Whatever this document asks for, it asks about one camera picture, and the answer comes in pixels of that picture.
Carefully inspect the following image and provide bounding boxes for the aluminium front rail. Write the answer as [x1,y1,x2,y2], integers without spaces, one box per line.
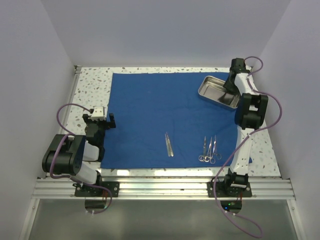
[31,177,296,200]

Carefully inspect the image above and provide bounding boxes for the blue surgical cloth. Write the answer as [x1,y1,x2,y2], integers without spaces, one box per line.
[101,72,238,169]

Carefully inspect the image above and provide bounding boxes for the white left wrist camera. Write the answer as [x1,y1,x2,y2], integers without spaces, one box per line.
[90,106,106,121]

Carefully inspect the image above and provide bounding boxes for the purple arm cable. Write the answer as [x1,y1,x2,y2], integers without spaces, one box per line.
[49,103,113,216]
[212,56,283,238]

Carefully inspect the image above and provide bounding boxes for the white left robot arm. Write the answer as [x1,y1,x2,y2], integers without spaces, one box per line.
[42,113,116,197]

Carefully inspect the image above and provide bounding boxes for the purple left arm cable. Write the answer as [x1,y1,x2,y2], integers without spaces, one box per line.
[49,103,113,216]

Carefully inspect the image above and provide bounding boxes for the aluminium left side rail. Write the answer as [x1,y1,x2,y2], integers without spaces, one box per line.
[44,65,82,179]

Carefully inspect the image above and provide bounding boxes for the stainless steel instrument tray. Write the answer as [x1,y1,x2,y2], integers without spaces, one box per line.
[198,75,241,111]

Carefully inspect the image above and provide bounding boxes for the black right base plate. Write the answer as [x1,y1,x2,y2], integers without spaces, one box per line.
[207,174,253,198]

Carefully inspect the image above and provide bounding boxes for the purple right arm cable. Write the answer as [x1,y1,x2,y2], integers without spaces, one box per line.
[212,56,283,238]

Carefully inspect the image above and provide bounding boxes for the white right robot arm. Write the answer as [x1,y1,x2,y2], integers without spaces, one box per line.
[221,58,269,197]

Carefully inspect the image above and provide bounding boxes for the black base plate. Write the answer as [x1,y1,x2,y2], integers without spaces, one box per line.
[72,181,120,198]
[207,174,253,198]

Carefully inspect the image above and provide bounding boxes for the silver scalpel handle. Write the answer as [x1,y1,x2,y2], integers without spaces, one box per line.
[164,133,171,157]
[167,134,174,157]

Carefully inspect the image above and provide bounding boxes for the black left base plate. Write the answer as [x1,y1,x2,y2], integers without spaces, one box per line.
[72,181,120,198]

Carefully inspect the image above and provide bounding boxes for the aluminium rail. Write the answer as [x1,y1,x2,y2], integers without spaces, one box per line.
[31,177,296,200]
[44,65,82,179]

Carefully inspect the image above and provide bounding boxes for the silver surgical forceps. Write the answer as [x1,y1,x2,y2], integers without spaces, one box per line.
[212,135,222,161]
[204,137,216,165]

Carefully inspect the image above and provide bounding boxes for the silver surgical scissors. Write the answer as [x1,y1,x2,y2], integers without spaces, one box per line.
[198,136,210,163]

